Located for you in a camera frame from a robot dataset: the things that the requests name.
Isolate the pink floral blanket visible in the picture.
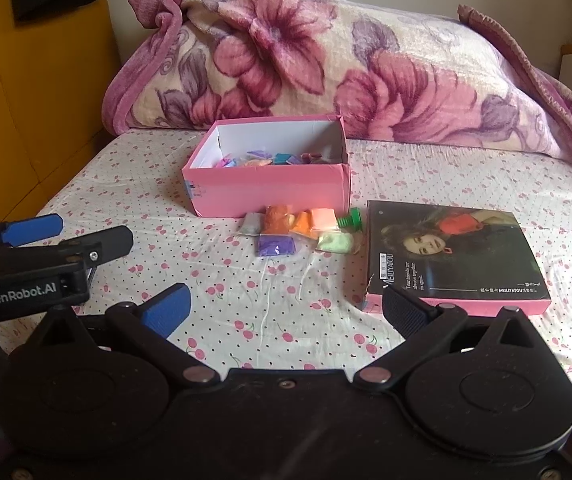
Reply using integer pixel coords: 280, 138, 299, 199
102, 0, 572, 183

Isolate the orange-red packet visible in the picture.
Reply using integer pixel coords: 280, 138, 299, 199
263, 204, 294, 236

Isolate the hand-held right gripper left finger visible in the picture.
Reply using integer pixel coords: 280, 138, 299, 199
31, 282, 221, 389

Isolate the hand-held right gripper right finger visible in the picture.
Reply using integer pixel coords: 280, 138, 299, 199
353, 290, 546, 391

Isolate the yellow wardrobe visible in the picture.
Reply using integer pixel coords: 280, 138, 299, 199
0, 0, 122, 227

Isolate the peach packet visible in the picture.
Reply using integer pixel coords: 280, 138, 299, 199
308, 207, 341, 233

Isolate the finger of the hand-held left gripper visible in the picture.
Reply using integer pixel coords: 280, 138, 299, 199
0, 213, 65, 257
41, 225, 135, 272

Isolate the pile of colourful packets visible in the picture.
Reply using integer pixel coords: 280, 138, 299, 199
216, 148, 339, 169

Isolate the pink cardboard box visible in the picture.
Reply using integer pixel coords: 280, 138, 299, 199
182, 115, 351, 219

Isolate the grey packet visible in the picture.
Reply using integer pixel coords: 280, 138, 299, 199
238, 212, 265, 237

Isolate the green plastic cap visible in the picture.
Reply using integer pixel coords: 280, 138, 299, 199
337, 210, 364, 231

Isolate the purple packet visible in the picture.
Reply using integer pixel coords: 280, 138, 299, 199
257, 232, 297, 259

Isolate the small orange packet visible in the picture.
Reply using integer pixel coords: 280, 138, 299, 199
290, 210, 314, 236

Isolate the light green packet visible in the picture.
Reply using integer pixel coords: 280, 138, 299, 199
317, 230, 357, 254

